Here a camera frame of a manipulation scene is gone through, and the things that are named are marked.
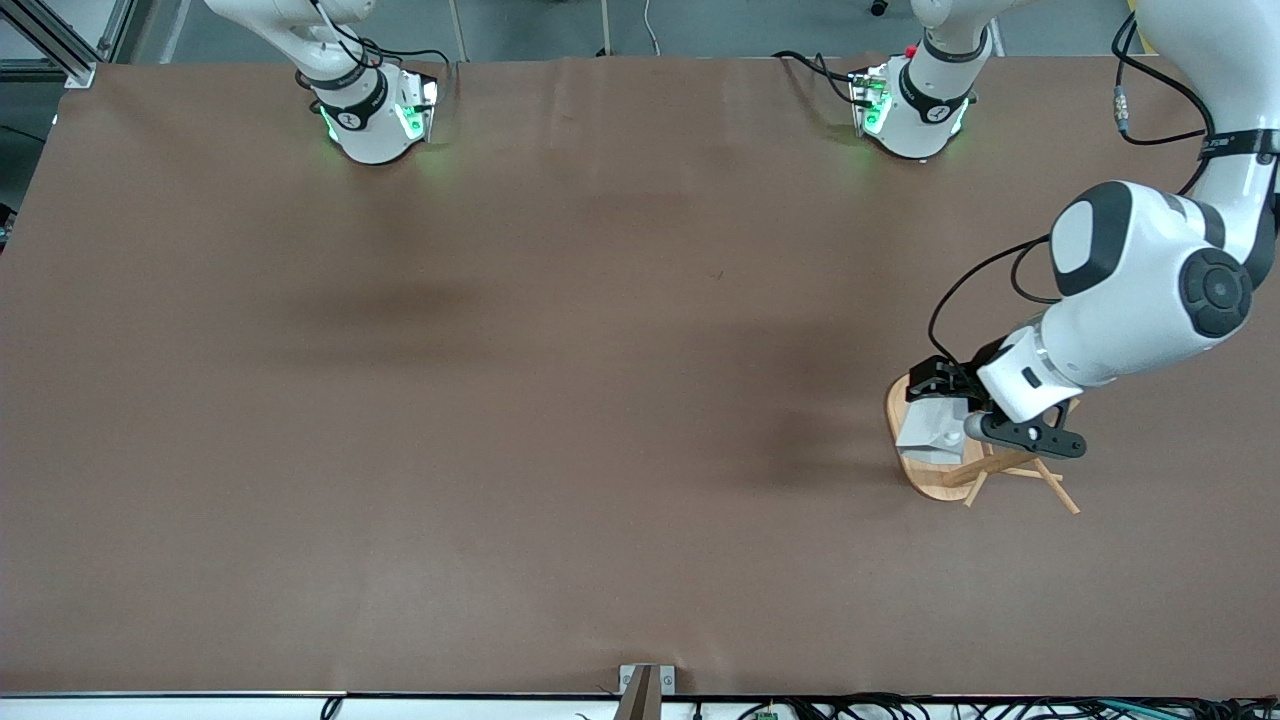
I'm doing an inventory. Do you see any white angular plastic cup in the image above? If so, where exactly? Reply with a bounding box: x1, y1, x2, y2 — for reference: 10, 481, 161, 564
895, 395, 991, 466

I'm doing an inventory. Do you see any wooden cup rack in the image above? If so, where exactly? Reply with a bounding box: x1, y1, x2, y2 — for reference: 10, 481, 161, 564
885, 372, 1083, 516

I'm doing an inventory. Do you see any brown paper table cover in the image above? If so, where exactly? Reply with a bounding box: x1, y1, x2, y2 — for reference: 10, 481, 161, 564
0, 55, 1280, 698

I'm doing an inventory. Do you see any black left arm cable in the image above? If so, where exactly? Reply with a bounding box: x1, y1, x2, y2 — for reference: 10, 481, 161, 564
925, 8, 1216, 366

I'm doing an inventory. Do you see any black cable bundle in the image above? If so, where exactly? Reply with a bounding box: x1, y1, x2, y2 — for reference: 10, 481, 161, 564
690, 693, 1280, 720

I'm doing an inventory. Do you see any black left base cable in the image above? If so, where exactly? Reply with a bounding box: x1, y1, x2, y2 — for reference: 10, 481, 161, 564
772, 50, 863, 106

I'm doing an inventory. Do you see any black base cable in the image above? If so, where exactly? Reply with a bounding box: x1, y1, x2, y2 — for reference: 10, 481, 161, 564
310, 0, 456, 76
772, 50, 863, 106

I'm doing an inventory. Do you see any metal table edge bracket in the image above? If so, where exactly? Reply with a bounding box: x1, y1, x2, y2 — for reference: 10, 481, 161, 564
618, 664, 677, 720

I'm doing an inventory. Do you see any black right base cable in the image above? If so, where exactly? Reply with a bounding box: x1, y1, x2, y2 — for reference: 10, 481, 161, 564
310, 0, 456, 76

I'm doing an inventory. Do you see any aluminium profile frame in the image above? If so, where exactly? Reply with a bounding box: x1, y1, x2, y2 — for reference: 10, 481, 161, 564
0, 0, 136, 86

